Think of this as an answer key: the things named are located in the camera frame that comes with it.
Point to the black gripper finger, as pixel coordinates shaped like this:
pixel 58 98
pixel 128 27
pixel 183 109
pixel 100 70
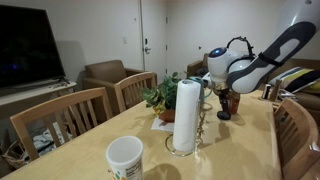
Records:
pixel 225 106

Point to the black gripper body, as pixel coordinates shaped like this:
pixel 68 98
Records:
pixel 225 94

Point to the glass jar with red sauce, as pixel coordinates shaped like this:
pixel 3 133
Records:
pixel 235 105

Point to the black jar lid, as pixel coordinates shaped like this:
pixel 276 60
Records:
pixel 223 116

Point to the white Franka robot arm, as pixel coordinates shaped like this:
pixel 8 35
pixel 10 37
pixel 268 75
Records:
pixel 246 76

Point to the teal plastic watering can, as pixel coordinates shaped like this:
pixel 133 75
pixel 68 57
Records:
pixel 201 87

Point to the metal cylinder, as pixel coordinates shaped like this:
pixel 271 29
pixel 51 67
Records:
pixel 266 91

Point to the light wooden dining chair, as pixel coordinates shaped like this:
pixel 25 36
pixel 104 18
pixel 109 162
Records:
pixel 50 103
pixel 275 90
pixel 133 80
pixel 300 133

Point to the green plant in terracotta pot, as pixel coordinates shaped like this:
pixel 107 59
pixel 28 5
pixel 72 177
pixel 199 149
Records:
pixel 165 95

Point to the white paper under pot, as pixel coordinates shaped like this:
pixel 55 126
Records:
pixel 158 125

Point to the striped cushion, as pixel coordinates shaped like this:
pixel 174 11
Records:
pixel 296 78

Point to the brown sofa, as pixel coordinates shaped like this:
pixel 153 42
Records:
pixel 310 63

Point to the white door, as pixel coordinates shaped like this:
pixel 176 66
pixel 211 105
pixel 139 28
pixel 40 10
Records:
pixel 155 33

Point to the white labelled plastic cup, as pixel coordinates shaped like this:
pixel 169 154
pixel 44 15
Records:
pixel 125 156

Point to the brown armchair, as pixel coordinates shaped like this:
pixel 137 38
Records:
pixel 106 71

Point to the white patterned cloth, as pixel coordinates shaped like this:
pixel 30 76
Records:
pixel 43 140

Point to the white television stand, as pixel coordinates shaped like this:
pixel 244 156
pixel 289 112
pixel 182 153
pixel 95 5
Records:
pixel 33 93

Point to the black flat screen television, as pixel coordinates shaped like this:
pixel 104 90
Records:
pixel 26 46

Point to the wicker basket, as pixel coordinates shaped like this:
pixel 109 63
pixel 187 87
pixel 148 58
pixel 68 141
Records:
pixel 13 156

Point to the white light switch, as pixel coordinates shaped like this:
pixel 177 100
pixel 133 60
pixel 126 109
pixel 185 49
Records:
pixel 124 40

